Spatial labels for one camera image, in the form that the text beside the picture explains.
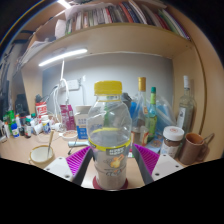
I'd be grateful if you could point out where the green jar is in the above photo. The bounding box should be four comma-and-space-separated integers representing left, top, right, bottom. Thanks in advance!
4, 109, 16, 126

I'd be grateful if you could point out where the slim green glass bottle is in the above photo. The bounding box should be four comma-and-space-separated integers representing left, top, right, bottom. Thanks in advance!
145, 86, 158, 144

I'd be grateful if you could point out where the blue and white carton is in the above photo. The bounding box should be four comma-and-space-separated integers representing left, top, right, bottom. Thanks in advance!
73, 105, 93, 140

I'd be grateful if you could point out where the brown jar with white lid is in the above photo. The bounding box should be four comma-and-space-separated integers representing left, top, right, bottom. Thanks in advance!
159, 125, 185, 159

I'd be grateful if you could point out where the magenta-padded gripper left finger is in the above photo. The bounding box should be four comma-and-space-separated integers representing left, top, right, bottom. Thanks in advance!
43, 145, 96, 187

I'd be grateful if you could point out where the brown mug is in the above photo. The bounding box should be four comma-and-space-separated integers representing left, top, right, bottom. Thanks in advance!
178, 132, 214, 166

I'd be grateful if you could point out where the clear blue plastic bag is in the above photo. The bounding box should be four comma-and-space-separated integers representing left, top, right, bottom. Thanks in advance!
129, 94, 178, 141

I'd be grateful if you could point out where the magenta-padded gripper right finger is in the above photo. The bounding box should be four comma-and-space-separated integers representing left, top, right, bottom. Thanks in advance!
132, 143, 184, 185

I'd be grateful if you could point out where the wooden shelf unit with books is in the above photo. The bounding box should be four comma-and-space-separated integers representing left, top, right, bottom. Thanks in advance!
0, 0, 208, 141

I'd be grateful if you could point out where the spoon in cream mug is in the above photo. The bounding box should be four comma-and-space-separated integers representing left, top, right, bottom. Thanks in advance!
46, 130, 55, 158

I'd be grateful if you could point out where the small white blue-labelled bottle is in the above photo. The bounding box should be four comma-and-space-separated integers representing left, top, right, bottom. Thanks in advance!
40, 114, 52, 135

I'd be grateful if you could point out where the clear yellow-capped drink bottle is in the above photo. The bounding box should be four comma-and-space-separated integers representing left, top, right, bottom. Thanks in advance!
86, 80, 133, 191

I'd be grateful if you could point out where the white wall power outlet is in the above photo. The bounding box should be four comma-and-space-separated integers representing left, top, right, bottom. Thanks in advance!
59, 79, 81, 92

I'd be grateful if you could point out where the pale grey oblong case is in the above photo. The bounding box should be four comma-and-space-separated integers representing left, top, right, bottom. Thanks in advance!
68, 139, 90, 148

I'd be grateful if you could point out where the grey shaker bottle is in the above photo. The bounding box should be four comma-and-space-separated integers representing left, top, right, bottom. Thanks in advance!
120, 92, 134, 113

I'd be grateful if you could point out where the glass bottle with gold cap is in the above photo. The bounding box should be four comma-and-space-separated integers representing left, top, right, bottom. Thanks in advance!
132, 76, 149, 146

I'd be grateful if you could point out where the bright ceiling tube light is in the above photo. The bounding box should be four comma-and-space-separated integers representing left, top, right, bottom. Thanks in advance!
56, 0, 73, 9

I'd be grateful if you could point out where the magenta box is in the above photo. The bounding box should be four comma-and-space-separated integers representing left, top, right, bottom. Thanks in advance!
59, 104, 77, 132

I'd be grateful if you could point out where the cream ceramic mug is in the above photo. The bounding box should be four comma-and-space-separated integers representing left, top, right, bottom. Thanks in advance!
28, 144, 56, 168

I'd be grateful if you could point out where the small white bowl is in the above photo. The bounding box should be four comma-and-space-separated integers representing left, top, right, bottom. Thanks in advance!
61, 129, 78, 141

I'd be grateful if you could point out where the white LED light bar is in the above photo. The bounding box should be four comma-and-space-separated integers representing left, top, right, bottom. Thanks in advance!
38, 48, 89, 68

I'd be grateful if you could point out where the tall clear glass bottle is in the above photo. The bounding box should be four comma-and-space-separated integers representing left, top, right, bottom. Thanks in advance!
175, 75, 196, 134

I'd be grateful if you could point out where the red and white canister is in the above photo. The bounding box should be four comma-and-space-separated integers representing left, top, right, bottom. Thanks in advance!
35, 101, 49, 124

